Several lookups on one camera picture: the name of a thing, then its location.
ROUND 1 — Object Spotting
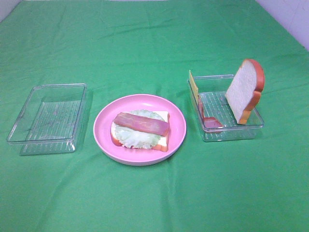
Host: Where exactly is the toy bacon strip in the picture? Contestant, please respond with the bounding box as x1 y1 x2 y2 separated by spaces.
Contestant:
113 112 169 136

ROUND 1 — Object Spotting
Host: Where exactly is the toy bread slice upright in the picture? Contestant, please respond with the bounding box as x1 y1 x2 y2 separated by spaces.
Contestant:
225 59 265 125

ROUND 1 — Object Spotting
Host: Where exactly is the pink plate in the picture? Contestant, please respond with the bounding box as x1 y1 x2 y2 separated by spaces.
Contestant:
93 94 186 166

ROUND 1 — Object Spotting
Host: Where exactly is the toy bread slice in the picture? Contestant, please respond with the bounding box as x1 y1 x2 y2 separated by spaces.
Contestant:
225 59 265 125
110 110 170 153

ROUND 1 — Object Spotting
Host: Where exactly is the clear plastic tray left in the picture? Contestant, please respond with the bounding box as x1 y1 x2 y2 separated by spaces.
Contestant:
7 84 87 155

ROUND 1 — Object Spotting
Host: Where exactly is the clear plastic tray right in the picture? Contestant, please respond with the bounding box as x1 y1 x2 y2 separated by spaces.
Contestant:
188 74 264 142

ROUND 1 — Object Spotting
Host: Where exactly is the toy bacon strip streaky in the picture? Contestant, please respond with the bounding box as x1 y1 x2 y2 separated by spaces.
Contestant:
198 96 223 129

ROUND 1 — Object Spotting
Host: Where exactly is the toy lettuce leaf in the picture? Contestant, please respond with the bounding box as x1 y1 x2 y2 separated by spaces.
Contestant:
113 109 168 149

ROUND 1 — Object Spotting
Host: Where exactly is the toy cheese slice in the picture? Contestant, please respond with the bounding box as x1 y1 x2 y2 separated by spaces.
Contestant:
189 70 198 103

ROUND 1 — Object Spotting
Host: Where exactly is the green tablecloth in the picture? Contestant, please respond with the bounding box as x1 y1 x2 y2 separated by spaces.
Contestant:
0 0 309 232

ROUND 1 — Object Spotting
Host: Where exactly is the clear plastic tray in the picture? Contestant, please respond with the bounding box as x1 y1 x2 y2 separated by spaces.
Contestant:
188 74 264 142
7 84 87 155

